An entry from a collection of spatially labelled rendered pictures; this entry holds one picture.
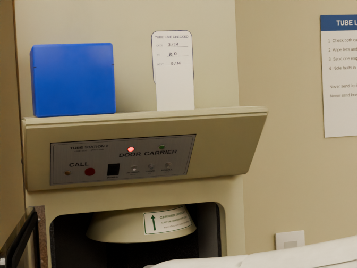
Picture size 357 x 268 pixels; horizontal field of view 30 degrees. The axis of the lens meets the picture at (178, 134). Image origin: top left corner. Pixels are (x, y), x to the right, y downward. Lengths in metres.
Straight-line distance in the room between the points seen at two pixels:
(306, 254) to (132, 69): 0.50
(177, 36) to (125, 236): 0.30
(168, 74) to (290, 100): 0.65
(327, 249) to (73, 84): 0.43
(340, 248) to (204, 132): 0.41
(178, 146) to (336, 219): 0.75
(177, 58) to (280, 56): 0.56
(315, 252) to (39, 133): 0.42
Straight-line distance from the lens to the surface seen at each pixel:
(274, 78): 1.49
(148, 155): 0.90
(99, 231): 1.03
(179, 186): 0.98
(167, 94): 0.89
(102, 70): 0.85
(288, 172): 1.51
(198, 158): 0.93
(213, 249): 1.06
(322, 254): 0.53
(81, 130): 0.84
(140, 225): 1.00
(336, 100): 1.55
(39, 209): 0.95
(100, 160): 0.89
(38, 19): 0.95
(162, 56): 0.97
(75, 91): 0.84
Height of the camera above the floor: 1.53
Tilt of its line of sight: 3 degrees down
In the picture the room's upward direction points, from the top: 3 degrees counter-clockwise
